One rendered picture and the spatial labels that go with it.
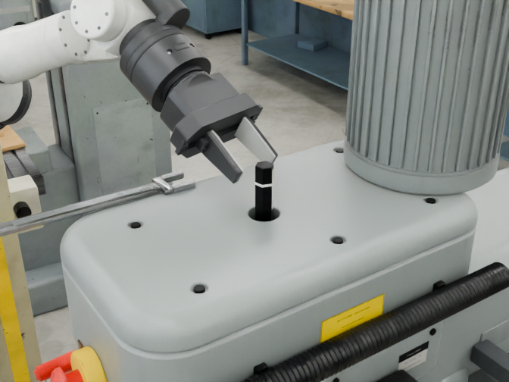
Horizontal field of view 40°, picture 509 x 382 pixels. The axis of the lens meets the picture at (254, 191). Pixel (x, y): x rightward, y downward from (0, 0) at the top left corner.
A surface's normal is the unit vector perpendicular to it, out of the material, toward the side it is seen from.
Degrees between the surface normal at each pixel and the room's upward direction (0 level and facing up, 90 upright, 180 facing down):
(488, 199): 0
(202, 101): 30
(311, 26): 90
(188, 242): 0
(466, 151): 90
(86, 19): 68
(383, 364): 90
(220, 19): 90
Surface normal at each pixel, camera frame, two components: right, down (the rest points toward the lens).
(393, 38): -0.67, 0.35
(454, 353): 0.55, 0.40
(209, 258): 0.00, -0.88
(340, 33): -0.83, 0.26
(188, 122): -0.22, -0.18
